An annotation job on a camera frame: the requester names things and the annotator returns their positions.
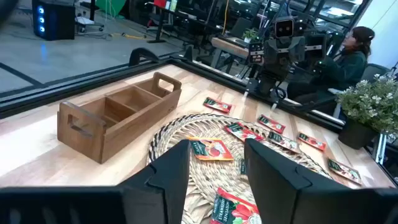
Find dark corner clamp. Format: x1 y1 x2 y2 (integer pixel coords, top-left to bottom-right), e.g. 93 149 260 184
183 45 194 62

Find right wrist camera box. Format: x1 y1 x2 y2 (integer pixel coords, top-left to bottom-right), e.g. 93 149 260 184
273 16 295 40

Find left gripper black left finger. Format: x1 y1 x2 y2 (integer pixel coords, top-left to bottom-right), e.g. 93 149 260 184
119 139 191 224

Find person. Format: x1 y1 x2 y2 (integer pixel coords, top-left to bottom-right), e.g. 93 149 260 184
287 26 376 105

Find black computer tower blue lights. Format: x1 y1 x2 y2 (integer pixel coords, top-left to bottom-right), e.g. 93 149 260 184
32 0 76 41

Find wooden desk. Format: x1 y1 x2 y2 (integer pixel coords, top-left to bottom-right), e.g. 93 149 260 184
211 36 249 60

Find green screen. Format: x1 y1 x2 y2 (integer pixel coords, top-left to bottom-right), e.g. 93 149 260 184
95 0 127 18

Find orange tea sachet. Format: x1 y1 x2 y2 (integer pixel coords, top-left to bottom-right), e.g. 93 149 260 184
187 137 234 162
297 132 327 152

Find round woven straw placemat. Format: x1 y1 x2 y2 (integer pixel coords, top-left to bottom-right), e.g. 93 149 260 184
146 113 333 224

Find office chair base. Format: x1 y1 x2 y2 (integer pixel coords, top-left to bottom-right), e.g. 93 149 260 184
76 0 105 34

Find wooden three-compartment box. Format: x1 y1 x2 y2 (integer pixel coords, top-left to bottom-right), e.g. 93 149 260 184
57 72 183 165

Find small green potted plant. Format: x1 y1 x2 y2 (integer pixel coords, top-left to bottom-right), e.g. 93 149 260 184
242 27 259 44

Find dark office chair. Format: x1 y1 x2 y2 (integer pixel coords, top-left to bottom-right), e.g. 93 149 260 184
360 63 391 84

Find black frame bracket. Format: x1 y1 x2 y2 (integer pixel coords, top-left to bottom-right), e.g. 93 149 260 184
128 47 160 67

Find red tea sachet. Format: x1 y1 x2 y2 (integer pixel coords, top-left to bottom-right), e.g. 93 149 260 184
210 187 261 224
203 96 233 114
257 114 287 134
224 122 265 142

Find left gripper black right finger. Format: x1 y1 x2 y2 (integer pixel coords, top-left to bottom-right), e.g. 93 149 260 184
244 138 352 224

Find potted plant white flowers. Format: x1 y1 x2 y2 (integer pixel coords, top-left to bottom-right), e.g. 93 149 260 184
336 73 398 150

